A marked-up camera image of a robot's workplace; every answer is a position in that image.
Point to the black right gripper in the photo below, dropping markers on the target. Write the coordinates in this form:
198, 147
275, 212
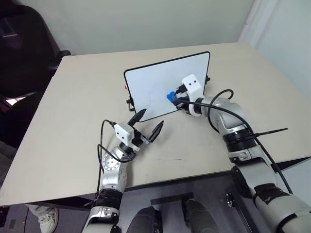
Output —
185, 105

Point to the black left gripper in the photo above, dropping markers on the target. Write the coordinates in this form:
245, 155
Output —
139, 138

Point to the blue whiteboard eraser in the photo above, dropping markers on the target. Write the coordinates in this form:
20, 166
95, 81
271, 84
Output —
170, 96

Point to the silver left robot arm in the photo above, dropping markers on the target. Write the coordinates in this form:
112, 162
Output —
113, 167

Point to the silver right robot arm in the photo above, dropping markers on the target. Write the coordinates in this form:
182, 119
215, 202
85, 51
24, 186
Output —
226, 114

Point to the black floor tape strip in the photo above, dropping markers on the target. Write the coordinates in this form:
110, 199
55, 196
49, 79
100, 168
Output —
170, 198

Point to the dark rounded shape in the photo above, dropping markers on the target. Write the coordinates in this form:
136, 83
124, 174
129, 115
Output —
144, 221
200, 216

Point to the black zip tie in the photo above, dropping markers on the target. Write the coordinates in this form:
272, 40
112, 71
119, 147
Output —
272, 132

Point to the white sneaker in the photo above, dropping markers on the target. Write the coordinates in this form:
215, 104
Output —
48, 218

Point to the black office chair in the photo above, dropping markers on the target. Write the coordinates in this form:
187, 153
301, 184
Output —
24, 60

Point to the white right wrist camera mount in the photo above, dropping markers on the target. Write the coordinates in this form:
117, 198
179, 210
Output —
193, 88

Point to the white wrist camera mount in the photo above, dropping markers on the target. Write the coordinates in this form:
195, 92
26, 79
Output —
193, 88
122, 132

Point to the white whiteboard with black frame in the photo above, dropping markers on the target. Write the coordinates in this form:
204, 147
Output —
155, 87

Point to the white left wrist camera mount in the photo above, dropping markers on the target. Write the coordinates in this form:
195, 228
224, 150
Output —
122, 132

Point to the white wall conduit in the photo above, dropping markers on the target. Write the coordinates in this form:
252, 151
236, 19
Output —
247, 21

